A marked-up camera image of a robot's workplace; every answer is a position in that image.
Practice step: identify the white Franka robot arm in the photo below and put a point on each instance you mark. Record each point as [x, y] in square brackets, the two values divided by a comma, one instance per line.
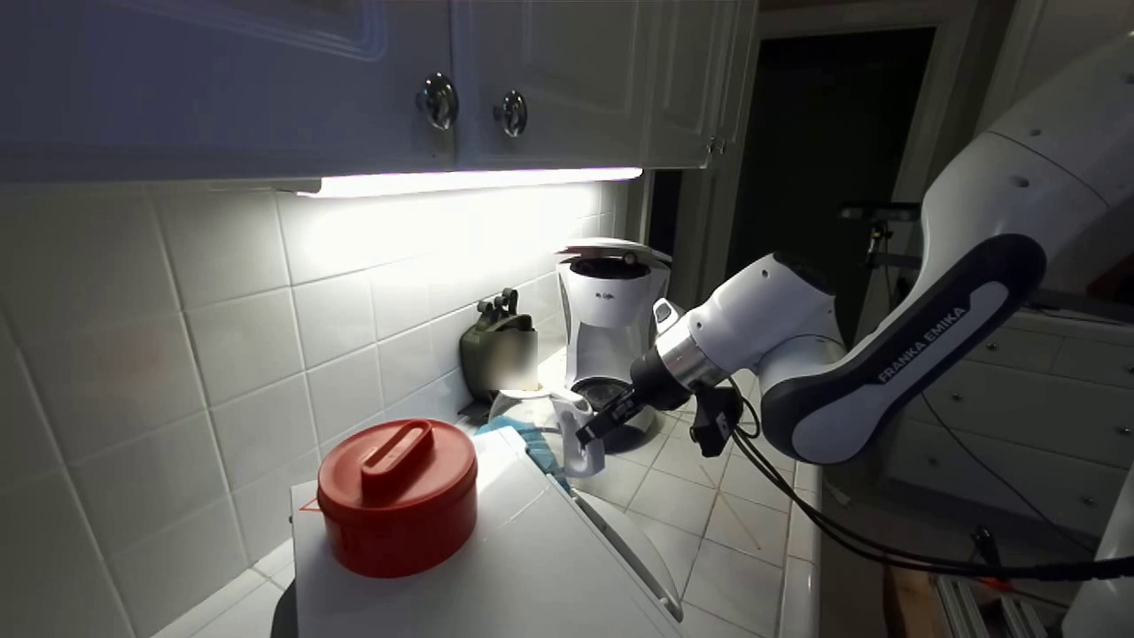
[942, 321]

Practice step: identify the white round plate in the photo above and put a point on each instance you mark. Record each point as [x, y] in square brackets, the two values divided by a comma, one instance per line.
[530, 385]

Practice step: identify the metal cabinet knob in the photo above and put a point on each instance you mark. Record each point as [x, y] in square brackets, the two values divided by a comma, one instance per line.
[438, 102]
[511, 116]

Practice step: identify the red round lidded container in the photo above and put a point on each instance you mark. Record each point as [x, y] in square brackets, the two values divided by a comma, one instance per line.
[394, 497]

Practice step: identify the dark retro table clock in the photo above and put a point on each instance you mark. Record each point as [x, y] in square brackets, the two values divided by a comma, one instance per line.
[496, 349]

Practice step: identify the blue cloth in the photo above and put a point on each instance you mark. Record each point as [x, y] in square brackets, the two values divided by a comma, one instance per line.
[524, 442]

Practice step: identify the under-cabinet light strip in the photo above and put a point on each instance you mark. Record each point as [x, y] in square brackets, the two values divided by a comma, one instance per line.
[473, 183]

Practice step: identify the wall cabinet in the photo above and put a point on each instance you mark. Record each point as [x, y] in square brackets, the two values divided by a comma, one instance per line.
[236, 84]

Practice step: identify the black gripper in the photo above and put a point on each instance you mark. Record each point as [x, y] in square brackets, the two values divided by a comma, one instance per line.
[659, 385]

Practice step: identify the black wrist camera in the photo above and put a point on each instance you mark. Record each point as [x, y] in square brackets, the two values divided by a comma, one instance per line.
[718, 420]

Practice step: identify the white coffee maker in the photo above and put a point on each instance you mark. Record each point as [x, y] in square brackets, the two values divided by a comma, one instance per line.
[607, 305]

